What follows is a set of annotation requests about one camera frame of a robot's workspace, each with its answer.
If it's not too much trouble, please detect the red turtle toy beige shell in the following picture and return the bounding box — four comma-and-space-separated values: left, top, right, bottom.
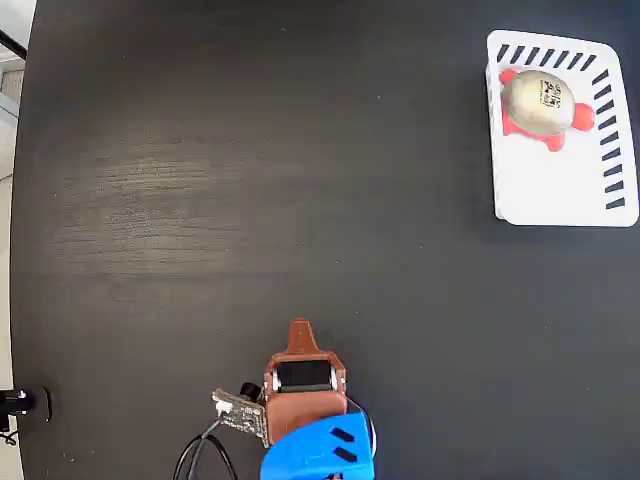
498, 68, 597, 154

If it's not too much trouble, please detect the white slotted tray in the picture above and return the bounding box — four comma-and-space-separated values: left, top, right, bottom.
483, 28, 640, 229

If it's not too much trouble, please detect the black table clamp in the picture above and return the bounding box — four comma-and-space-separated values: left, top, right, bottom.
0, 386, 54, 434

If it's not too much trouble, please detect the black metal bar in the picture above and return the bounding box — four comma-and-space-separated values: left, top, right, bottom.
0, 28, 29, 60

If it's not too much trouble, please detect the thin servo wire bundle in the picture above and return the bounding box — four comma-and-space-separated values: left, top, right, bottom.
347, 396, 378, 454

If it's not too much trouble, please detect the bare camera circuit board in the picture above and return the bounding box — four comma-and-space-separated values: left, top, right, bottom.
211, 381, 267, 449

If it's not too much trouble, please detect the black camera cable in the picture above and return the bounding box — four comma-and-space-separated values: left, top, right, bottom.
172, 418, 239, 480

